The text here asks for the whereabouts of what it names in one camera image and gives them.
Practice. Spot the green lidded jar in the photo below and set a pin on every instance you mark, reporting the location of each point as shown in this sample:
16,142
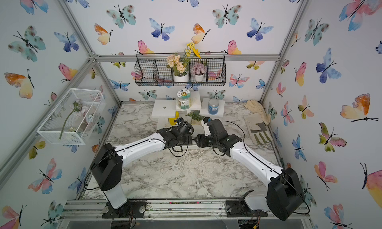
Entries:
183,98

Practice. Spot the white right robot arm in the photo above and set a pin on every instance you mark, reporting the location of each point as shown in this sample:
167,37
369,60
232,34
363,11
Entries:
284,193

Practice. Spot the blue can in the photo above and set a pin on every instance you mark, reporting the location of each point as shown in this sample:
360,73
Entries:
213,106

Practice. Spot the beige flowers white pot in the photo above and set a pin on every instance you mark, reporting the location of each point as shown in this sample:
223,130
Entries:
179,67

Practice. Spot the yellow bottle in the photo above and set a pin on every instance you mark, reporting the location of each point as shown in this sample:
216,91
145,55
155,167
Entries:
174,120

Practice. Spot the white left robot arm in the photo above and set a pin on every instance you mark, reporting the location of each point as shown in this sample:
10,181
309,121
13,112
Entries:
107,166

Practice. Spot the beige work glove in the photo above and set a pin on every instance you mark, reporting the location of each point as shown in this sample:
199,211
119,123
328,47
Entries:
255,107

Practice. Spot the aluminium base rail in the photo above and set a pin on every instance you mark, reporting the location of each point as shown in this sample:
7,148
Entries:
163,210

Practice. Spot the white storage box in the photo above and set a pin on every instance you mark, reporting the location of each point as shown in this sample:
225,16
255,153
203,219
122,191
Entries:
198,129

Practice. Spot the white display stand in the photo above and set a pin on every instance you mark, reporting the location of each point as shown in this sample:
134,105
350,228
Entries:
166,111

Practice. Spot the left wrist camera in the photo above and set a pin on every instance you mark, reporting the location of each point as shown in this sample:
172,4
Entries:
182,128

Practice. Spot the grey patterned work glove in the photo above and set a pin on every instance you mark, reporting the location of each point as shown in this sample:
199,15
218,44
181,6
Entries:
257,129

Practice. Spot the black wire wall basket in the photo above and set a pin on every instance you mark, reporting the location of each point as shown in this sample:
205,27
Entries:
151,69

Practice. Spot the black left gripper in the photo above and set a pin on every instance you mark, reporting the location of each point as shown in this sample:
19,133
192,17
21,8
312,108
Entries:
188,139

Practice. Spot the yellow artificial flower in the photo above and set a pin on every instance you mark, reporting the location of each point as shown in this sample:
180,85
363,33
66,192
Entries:
191,50

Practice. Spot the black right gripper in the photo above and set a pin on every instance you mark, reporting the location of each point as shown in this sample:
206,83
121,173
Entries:
201,142

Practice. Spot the small succulent pot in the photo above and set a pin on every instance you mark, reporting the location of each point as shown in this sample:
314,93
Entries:
196,118

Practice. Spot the purple flowers white pot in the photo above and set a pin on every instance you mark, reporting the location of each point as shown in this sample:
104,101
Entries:
199,70

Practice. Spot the pink artificial rose stem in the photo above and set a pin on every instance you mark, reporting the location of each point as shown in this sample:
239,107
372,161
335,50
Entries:
75,118

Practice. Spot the white mesh wall basket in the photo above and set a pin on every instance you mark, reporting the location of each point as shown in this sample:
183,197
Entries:
93,121

